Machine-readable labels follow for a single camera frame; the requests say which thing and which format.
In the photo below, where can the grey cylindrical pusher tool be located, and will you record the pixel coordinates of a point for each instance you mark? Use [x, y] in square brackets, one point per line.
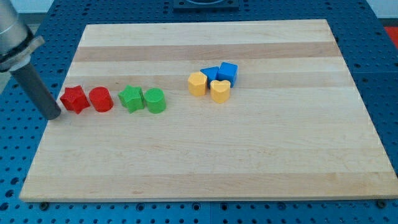
[31, 82]

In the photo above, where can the red star block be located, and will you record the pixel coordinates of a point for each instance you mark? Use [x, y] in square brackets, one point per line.
[74, 99]

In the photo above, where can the red cylinder block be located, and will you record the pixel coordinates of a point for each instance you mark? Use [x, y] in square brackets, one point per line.
[101, 99]

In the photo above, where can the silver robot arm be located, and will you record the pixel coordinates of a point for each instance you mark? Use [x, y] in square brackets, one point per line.
[17, 44]

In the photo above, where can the green star block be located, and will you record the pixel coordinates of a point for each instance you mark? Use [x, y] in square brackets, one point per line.
[132, 98]

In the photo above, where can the green cylinder block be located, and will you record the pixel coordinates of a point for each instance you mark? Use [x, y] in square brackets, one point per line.
[155, 100]

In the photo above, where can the yellow hexagon block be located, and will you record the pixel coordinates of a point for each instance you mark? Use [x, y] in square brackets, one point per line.
[197, 84]

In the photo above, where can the blue triangle block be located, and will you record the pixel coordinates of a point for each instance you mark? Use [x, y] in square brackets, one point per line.
[211, 73]

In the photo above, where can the yellow heart block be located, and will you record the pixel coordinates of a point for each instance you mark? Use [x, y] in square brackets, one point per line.
[220, 90]

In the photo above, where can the blue cube block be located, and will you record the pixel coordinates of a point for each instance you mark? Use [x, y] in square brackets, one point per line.
[227, 71]

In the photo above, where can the wooden board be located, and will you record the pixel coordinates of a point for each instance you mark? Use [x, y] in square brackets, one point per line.
[293, 128]

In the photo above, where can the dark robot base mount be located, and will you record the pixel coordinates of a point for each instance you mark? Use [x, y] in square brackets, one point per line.
[184, 5]

